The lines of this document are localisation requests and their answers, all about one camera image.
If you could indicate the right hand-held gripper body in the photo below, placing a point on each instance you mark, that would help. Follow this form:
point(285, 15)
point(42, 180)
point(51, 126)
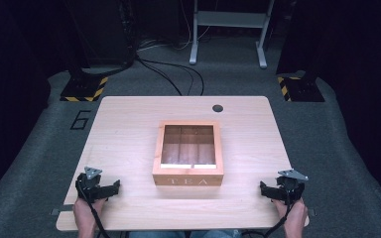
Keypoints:
point(291, 186)

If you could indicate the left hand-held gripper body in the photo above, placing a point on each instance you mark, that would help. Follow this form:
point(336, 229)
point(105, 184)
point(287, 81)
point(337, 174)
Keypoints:
point(91, 185)

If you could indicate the person's right hand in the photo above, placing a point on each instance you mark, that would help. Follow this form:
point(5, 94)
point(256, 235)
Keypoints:
point(294, 213)

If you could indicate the person's left hand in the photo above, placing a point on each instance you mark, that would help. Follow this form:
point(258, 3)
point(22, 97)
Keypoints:
point(86, 211)

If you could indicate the wooden tea box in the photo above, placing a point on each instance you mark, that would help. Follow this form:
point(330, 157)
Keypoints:
point(188, 180)

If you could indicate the dark round table grommet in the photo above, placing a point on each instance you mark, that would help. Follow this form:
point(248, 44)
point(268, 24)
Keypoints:
point(217, 108)

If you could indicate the black base with striped tape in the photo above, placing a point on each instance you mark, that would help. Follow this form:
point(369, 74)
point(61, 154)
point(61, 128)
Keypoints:
point(302, 89)
point(84, 89)

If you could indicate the black equipment cabinet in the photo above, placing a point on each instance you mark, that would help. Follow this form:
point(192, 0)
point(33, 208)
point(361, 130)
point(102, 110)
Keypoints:
point(102, 29)

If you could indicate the white metal stand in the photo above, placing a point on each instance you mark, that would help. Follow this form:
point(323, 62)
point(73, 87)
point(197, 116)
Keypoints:
point(231, 20)

